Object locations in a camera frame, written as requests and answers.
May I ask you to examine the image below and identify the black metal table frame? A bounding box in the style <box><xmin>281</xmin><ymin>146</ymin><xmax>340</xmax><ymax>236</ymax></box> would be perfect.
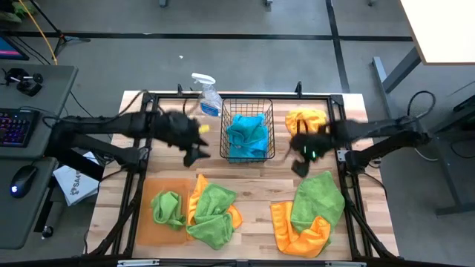
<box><xmin>83</xmin><ymin>90</ymin><xmax>400</xmax><ymax>261</ymax></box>

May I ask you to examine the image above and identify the yellow microfiber towel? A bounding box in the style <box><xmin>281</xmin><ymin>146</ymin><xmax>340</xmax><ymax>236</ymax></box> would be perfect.
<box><xmin>284</xmin><ymin>108</ymin><xmax>329</xmax><ymax>137</ymax></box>

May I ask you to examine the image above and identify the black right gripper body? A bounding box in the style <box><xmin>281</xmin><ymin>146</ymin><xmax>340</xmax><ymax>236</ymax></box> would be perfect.
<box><xmin>288</xmin><ymin>123</ymin><xmax>337</xmax><ymax>165</ymax></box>

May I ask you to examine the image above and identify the clear spray bottle white trigger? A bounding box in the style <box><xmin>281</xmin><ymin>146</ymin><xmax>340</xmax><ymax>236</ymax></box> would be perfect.
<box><xmin>190</xmin><ymin>72</ymin><xmax>224</xmax><ymax>118</ymax></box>

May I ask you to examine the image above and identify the black side desk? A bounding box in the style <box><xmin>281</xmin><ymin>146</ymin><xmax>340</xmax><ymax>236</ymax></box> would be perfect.
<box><xmin>429</xmin><ymin>79</ymin><xmax>475</xmax><ymax>217</ymax></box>

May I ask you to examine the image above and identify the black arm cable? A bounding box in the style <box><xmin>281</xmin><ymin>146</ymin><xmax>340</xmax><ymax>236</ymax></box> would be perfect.
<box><xmin>111</xmin><ymin>89</ymin><xmax>150</xmax><ymax>122</ymax></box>
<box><xmin>406</xmin><ymin>90</ymin><xmax>437</xmax><ymax>119</ymax></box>

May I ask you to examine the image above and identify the small green microfiber towel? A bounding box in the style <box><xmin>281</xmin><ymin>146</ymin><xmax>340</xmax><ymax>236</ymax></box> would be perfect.
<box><xmin>150</xmin><ymin>190</ymin><xmax>187</xmax><ymax>231</ymax></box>

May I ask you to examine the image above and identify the computer monitor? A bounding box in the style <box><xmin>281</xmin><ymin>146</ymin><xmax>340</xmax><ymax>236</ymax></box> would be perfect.
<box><xmin>0</xmin><ymin>34</ymin><xmax>30</xmax><ymax>62</ymax></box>

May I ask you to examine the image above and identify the black wire basket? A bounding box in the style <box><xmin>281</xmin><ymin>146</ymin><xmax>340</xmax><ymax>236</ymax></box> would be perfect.
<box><xmin>219</xmin><ymin>97</ymin><xmax>277</xmax><ymax>165</ymax></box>

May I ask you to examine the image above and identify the orange microfiber towel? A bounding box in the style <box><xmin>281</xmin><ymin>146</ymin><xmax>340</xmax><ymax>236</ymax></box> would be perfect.
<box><xmin>186</xmin><ymin>173</ymin><xmax>244</xmax><ymax>241</ymax></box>
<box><xmin>269</xmin><ymin>200</ymin><xmax>333</xmax><ymax>259</ymax></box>

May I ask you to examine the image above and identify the backlit black keyboard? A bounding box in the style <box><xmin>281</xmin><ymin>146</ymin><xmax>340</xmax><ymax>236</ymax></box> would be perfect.
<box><xmin>0</xmin><ymin>108</ymin><xmax>41</xmax><ymax>149</ymax></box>

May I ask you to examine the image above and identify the white table top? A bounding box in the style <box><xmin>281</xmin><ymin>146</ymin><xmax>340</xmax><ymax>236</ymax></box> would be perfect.
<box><xmin>399</xmin><ymin>0</ymin><xmax>475</xmax><ymax>66</ymax></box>

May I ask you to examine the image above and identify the black clamp mount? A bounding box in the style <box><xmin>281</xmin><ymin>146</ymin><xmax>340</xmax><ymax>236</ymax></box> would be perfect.
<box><xmin>2</xmin><ymin>67</ymin><xmax>45</xmax><ymax>98</ymax></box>

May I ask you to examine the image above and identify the grey table leg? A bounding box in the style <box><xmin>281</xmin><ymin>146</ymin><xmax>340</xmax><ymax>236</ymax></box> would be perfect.
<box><xmin>371</xmin><ymin>45</ymin><xmax>423</xmax><ymax>124</ymax></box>

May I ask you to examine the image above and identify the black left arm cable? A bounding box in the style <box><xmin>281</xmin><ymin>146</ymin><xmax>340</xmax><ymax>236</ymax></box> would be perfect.
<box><xmin>111</xmin><ymin>89</ymin><xmax>150</xmax><ymax>122</ymax></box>

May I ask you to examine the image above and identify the black tripod stand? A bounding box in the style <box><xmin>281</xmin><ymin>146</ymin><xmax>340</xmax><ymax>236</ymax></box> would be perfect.
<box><xmin>28</xmin><ymin>0</ymin><xmax>91</xmax><ymax>57</ymax></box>

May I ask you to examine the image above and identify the black computer mouse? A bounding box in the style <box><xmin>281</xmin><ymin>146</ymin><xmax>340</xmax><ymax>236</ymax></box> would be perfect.
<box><xmin>9</xmin><ymin>164</ymin><xmax>39</xmax><ymax>199</ymax></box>

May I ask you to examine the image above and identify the green plant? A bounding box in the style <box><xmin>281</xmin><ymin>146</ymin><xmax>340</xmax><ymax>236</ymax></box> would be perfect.
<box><xmin>0</xmin><ymin>0</ymin><xmax>27</xmax><ymax>24</ymax></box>

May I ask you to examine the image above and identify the teal microfiber towel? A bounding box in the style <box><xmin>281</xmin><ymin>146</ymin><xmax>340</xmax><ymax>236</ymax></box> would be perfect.
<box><xmin>226</xmin><ymin>113</ymin><xmax>269</xmax><ymax>163</ymax></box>

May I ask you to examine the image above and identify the silver metal bracket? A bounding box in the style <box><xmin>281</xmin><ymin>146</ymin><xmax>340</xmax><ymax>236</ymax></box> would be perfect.
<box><xmin>324</xmin><ymin>260</ymin><xmax>367</xmax><ymax>267</ymax></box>
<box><xmin>117</xmin><ymin>259</ymin><xmax>161</xmax><ymax>267</ymax></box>

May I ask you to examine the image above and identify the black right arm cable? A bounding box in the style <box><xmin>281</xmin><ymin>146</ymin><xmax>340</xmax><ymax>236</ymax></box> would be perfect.
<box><xmin>406</xmin><ymin>90</ymin><xmax>437</xmax><ymax>119</ymax></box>

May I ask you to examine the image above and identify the yellow cable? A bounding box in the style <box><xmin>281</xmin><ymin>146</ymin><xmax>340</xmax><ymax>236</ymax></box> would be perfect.
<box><xmin>17</xmin><ymin>0</ymin><xmax>59</xmax><ymax>66</ymax></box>

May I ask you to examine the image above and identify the grey side desk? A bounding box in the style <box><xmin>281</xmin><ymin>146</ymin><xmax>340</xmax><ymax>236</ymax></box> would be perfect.
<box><xmin>0</xmin><ymin>64</ymin><xmax>79</xmax><ymax>251</ymax></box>

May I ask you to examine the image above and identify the white paper box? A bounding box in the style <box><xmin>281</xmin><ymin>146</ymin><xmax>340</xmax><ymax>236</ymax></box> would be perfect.
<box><xmin>52</xmin><ymin>151</ymin><xmax>101</xmax><ymax>207</ymax></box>

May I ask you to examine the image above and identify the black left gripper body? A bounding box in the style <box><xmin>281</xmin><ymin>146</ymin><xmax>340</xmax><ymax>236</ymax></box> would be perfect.
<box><xmin>154</xmin><ymin>110</ymin><xmax>204</xmax><ymax>153</ymax></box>

